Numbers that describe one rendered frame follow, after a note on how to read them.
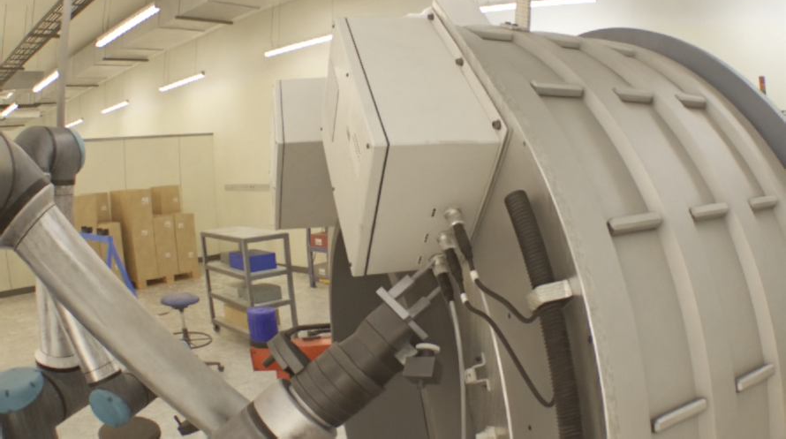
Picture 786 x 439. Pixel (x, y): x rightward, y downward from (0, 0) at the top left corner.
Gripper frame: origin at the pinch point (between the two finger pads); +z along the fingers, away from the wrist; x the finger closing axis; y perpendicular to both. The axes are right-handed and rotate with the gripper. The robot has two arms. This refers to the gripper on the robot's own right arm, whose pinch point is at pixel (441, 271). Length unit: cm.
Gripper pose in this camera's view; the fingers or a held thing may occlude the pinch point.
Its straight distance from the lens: 60.3
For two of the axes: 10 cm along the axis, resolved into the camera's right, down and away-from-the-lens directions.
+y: 5.7, 4.9, -6.6
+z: 7.4, -6.6, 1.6
